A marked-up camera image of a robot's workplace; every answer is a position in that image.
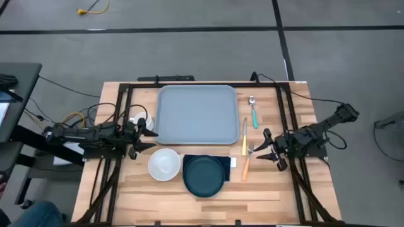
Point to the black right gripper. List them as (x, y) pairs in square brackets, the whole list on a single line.
[(282, 143)]

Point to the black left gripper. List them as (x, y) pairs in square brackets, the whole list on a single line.
[(132, 135)]

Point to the white ribbed bowl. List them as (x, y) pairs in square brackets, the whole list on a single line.
[(164, 164)]

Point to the navy blue cloth napkin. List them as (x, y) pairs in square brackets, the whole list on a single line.
[(227, 164)]

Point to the dark green plate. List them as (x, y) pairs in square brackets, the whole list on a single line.
[(204, 176)]

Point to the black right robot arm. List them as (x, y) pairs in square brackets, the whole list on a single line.
[(334, 119)]

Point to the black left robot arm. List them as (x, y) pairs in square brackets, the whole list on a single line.
[(94, 137)]

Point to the grey plastic tray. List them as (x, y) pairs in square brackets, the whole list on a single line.
[(197, 115)]

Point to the white cup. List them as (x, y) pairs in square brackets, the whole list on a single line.
[(150, 123)]

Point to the small white tag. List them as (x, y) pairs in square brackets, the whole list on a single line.
[(233, 162)]

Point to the grey chair base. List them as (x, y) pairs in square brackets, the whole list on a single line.
[(391, 121)]

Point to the person's leg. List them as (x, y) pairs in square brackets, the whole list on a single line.
[(38, 216)]

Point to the dark grey desk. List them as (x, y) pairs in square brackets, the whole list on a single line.
[(22, 82)]

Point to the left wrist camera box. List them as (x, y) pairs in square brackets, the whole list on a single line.
[(133, 153)]

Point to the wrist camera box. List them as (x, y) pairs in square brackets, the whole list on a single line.
[(282, 164), (133, 153)]

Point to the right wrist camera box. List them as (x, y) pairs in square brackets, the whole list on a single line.
[(282, 164)]

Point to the black metal table frame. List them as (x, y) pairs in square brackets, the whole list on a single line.
[(139, 85)]

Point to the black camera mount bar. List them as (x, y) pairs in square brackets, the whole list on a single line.
[(165, 78)]

